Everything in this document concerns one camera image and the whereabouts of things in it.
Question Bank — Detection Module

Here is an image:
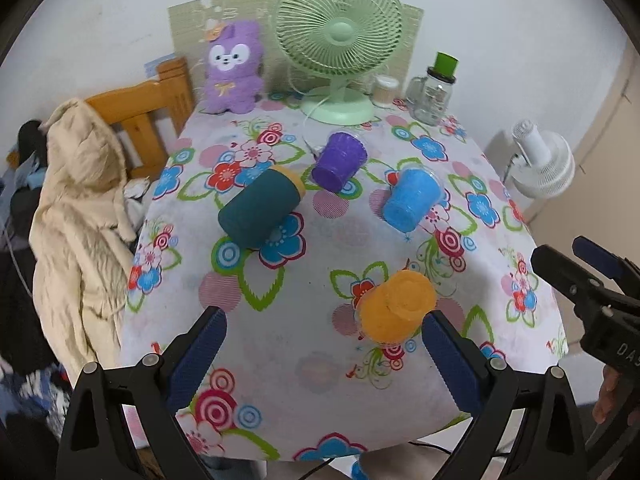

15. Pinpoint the blue plastic cup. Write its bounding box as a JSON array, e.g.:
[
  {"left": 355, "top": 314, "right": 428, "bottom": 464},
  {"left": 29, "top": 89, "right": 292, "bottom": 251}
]
[{"left": 382, "top": 167, "right": 444, "bottom": 234}]

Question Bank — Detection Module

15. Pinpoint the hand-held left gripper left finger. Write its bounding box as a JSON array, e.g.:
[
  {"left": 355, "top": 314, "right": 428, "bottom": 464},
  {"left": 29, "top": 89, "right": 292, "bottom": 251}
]
[{"left": 56, "top": 305, "right": 228, "bottom": 480}]

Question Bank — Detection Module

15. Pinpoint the green desk fan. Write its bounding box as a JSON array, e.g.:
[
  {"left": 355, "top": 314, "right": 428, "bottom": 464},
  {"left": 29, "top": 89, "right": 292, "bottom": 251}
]
[{"left": 275, "top": 0, "right": 405, "bottom": 126}]

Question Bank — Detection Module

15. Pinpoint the pile of dark clothes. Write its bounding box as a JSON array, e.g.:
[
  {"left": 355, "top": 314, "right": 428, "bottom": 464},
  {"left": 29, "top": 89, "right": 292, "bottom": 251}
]
[{"left": 0, "top": 120, "right": 76, "bottom": 480}]

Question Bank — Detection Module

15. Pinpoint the small cotton swab container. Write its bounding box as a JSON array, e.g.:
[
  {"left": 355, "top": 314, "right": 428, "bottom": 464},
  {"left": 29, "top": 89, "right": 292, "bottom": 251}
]
[{"left": 372, "top": 74, "right": 399, "bottom": 108}]

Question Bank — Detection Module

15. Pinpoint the orange plastic cup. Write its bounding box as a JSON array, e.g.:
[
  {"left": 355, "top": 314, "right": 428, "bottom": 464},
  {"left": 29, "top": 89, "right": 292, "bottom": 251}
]
[{"left": 356, "top": 270, "right": 437, "bottom": 347}]

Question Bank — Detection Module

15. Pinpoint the beige coat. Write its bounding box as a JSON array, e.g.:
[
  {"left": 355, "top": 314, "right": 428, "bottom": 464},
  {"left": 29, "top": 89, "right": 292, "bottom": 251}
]
[{"left": 29, "top": 98, "right": 139, "bottom": 379}]

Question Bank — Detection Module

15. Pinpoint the white fan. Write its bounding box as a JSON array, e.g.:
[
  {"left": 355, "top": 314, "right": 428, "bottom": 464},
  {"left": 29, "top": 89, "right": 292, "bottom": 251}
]
[{"left": 502, "top": 119, "right": 577, "bottom": 201}]

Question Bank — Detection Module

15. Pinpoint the person's right hand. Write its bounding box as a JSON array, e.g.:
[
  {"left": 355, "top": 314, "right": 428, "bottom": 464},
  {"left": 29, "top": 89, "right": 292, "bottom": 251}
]
[{"left": 592, "top": 364, "right": 640, "bottom": 427}]

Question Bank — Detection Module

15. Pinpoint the glass mug with green lid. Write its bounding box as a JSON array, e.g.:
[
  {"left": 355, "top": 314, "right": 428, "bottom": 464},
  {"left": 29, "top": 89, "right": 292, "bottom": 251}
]
[{"left": 404, "top": 51, "right": 461, "bottom": 126}]

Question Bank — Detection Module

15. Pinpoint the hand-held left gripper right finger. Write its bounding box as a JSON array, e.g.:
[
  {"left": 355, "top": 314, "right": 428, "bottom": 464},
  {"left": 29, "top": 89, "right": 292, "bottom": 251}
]
[{"left": 420, "top": 309, "right": 587, "bottom": 480}]

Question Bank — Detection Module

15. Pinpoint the green wall mat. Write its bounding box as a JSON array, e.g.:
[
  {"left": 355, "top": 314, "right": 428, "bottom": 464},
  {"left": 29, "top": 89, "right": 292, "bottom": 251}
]
[{"left": 167, "top": 0, "right": 425, "bottom": 107}]

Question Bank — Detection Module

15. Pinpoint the floral tablecloth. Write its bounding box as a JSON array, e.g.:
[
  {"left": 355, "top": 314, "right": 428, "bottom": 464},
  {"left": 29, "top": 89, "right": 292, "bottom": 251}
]
[{"left": 120, "top": 91, "right": 569, "bottom": 464}]

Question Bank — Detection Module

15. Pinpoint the purple plush toy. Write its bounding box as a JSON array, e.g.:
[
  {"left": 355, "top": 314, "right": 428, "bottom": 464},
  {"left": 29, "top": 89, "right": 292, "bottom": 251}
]
[{"left": 201, "top": 20, "right": 266, "bottom": 115}]

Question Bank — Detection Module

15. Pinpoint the white fan cable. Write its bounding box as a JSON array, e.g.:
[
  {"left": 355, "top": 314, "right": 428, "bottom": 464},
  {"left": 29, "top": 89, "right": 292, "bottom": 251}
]
[{"left": 299, "top": 87, "right": 332, "bottom": 161}]

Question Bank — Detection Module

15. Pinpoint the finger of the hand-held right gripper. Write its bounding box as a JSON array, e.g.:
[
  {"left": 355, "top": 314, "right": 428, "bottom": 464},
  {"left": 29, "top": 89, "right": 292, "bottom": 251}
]
[
  {"left": 572, "top": 235, "right": 640, "bottom": 302},
  {"left": 530, "top": 244, "right": 610, "bottom": 317}
]

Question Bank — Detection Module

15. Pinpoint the blue paper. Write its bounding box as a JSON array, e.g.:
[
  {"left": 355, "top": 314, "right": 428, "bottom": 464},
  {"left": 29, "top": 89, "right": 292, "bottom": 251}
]
[{"left": 144, "top": 52, "right": 176, "bottom": 81}]

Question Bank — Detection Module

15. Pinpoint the wooden chair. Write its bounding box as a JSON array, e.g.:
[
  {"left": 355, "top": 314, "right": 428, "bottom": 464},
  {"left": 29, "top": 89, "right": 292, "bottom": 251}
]
[{"left": 85, "top": 57, "right": 196, "bottom": 181}]

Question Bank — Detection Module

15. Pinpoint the white cloth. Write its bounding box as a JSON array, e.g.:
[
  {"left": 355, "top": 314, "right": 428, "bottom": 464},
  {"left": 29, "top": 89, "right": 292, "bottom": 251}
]
[{"left": 123, "top": 178, "right": 152, "bottom": 227}]

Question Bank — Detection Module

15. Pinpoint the beige door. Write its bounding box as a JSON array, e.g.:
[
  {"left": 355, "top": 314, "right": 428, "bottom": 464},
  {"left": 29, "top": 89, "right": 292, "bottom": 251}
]
[{"left": 570, "top": 37, "right": 640, "bottom": 266}]

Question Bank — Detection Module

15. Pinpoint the teal cup with yellow rim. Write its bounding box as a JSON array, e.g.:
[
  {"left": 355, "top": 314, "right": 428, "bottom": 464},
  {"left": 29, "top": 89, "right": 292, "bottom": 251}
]
[{"left": 217, "top": 165, "right": 307, "bottom": 251}]

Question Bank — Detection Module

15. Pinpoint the purple plastic cup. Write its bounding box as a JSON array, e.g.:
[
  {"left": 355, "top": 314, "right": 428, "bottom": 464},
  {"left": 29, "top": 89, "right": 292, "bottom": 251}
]
[{"left": 311, "top": 131, "right": 369, "bottom": 192}]

